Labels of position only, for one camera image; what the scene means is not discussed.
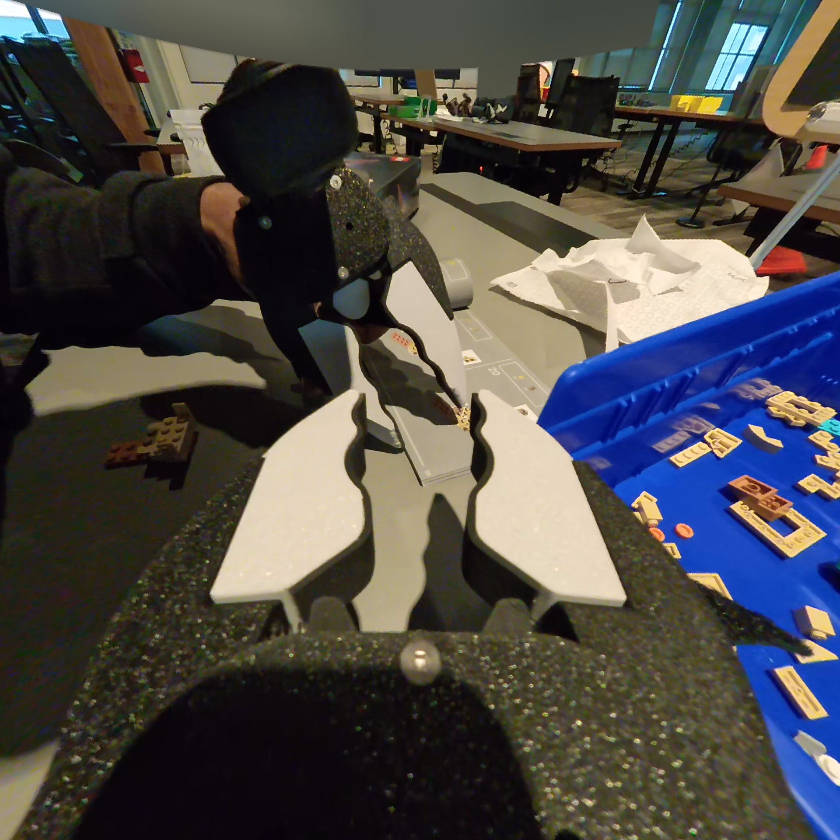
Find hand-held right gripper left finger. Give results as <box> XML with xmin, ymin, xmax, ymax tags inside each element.
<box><xmin>210</xmin><ymin>390</ymin><xmax>374</xmax><ymax>632</ymax></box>

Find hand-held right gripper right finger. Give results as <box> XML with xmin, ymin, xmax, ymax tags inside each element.
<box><xmin>465</xmin><ymin>390</ymin><xmax>629</xmax><ymax>622</ymax></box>

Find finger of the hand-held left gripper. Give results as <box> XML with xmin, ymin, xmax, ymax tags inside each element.
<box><xmin>297</xmin><ymin>317</ymin><xmax>404</xmax><ymax>450</ymax></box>
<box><xmin>386</xmin><ymin>258</ymin><xmax>469</xmax><ymax>413</ymax></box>

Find tan brick assembly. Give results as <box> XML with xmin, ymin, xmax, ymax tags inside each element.
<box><xmin>141</xmin><ymin>402</ymin><xmax>199</xmax><ymax>468</ymax></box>

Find blue plastic bin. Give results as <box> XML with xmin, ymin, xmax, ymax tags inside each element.
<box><xmin>537</xmin><ymin>272</ymin><xmax>840</xmax><ymax>840</ymax></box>

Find person's left forearm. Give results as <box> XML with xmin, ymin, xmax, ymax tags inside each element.
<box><xmin>0</xmin><ymin>144</ymin><xmax>250</xmax><ymax>352</ymax></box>

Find grey desk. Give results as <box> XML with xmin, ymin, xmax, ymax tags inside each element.
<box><xmin>0</xmin><ymin>172</ymin><xmax>657</xmax><ymax>840</ymax></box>

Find person's left hand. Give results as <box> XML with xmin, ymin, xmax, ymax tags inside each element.
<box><xmin>199</xmin><ymin>180</ymin><xmax>255</xmax><ymax>299</ymax></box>

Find long wooden top table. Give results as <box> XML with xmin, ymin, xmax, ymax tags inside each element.
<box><xmin>717</xmin><ymin>176</ymin><xmax>840</xmax><ymax>224</ymax></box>
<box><xmin>613</xmin><ymin>105</ymin><xmax>769</xmax><ymax>198</ymax></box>
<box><xmin>351</xmin><ymin>95</ymin><xmax>411</xmax><ymax>152</ymax></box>
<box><xmin>381</xmin><ymin>112</ymin><xmax>623</xmax><ymax>204</ymax></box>

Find dark printed cardboard box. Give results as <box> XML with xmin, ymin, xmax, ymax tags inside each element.
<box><xmin>343</xmin><ymin>152</ymin><xmax>422</xmax><ymax>221</ymax></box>

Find grey instruction booklet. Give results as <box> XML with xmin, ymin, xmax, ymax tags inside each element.
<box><xmin>377</xmin><ymin>259</ymin><xmax>549</xmax><ymax>488</ymax></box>

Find empty white paper bag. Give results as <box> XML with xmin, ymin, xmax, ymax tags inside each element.
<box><xmin>491</xmin><ymin>215</ymin><xmax>770</xmax><ymax>352</ymax></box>

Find red stand base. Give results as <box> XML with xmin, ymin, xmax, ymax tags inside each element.
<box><xmin>755</xmin><ymin>248</ymin><xmax>808</xmax><ymax>277</ymax></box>

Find grey and white brick piece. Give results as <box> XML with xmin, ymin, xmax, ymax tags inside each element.
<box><xmin>793</xmin><ymin>730</ymin><xmax>840</xmax><ymax>785</ymax></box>

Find grey metal stand pole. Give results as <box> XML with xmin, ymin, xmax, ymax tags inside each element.
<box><xmin>748</xmin><ymin>167</ymin><xmax>840</xmax><ymax>270</ymax></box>

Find yellow framed black board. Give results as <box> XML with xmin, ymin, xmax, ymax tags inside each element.
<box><xmin>763</xmin><ymin>0</ymin><xmax>840</xmax><ymax>142</ymax></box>

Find wooden post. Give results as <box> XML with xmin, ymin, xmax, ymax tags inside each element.
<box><xmin>62</xmin><ymin>16</ymin><xmax>165</xmax><ymax>175</ymax></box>

